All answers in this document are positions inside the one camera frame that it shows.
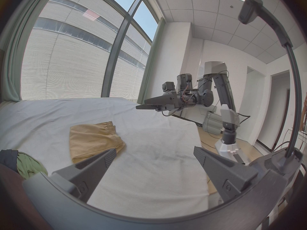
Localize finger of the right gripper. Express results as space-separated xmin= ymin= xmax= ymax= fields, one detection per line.
xmin=136 ymin=104 xmax=168 ymax=112
xmin=145 ymin=94 xmax=177 ymax=105

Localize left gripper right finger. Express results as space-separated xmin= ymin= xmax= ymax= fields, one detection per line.
xmin=193 ymin=146 xmax=258 ymax=203

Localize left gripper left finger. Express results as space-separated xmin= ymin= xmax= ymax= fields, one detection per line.
xmin=51 ymin=149 xmax=117 ymax=203

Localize tan shorts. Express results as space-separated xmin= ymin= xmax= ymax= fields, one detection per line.
xmin=69 ymin=121 xmax=127 ymax=164

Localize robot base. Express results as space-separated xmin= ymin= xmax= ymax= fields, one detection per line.
xmin=215 ymin=138 xmax=303 ymax=178

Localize bed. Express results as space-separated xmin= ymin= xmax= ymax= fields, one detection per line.
xmin=0 ymin=97 xmax=211 ymax=211

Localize grey-green curtain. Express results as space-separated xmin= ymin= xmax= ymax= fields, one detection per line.
xmin=137 ymin=17 xmax=166 ymax=105
xmin=0 ymin=0 xmax=57 ymax=102

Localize green garment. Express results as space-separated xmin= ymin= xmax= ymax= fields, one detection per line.
xmin=16 ymin=152 xmax=48 ymax=180

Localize brown shorts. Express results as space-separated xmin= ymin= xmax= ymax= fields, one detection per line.
xmin=0 ymin=163 xmax=24 ymax=192

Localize black garment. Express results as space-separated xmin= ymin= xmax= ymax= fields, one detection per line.
xmin=0 ymin=149 xmax=20 ymax=172

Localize window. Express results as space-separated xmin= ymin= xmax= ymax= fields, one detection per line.
xmin=20 ymin=0 xmax=159 ymax=103

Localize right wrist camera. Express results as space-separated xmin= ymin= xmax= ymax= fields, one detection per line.
xmin=161 ymin=81 xmax=176 ymax=95

